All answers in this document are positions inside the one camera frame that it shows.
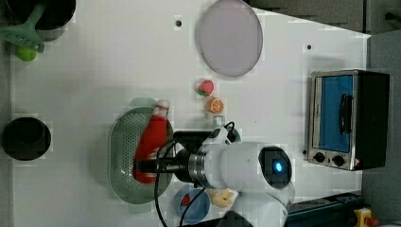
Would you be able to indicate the orange slice toy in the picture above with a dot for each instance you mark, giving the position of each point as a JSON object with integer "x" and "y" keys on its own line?
{"x": 215, "y": 106}

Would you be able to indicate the red ketchup bottle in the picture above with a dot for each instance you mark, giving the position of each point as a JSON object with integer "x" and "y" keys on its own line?
{"x": 154, "y": 135}

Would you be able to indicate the green lime toy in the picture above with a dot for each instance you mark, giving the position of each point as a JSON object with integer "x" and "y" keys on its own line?
{"x": 26, "y": 54}

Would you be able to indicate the black round pot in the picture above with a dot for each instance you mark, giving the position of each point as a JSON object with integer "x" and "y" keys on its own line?
{"x": 26, "y": 139}

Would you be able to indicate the teal green mug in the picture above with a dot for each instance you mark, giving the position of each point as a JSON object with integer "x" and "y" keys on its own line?
{"x": 233, "y": 134}

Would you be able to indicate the silver toaster oven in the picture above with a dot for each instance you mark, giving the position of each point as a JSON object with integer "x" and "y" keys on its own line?
{"x": 348, "y": 119}

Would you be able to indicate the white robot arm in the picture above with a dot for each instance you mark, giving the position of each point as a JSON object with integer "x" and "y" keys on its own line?
{"x": 260, "y": 174}

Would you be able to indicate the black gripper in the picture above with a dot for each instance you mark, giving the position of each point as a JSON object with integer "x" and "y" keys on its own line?
{"x": 178, "y": 165}

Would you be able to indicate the green spatula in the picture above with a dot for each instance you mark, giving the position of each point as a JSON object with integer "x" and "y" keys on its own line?
{"x": 25, "y": 35}

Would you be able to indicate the red toy strawberry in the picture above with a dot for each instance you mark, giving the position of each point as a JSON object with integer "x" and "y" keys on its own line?
{"x": 206, "y": 88}

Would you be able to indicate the grey round plate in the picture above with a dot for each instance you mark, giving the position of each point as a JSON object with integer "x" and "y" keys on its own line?
{"x": 230, "y": 37}

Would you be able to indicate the green strainer colander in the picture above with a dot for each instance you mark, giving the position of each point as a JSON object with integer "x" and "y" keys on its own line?
{"x": 136, "y": 188}

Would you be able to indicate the yellow red emergency button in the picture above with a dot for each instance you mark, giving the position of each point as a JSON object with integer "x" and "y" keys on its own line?
{"x": 365, "y": 219}

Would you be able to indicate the blue cup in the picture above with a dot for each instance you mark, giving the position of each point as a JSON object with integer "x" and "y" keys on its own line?
{"x": 198, "y": 207}

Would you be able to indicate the small red toy in cup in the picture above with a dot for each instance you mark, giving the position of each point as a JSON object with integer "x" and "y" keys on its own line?
{"x": 185, "y": 200}

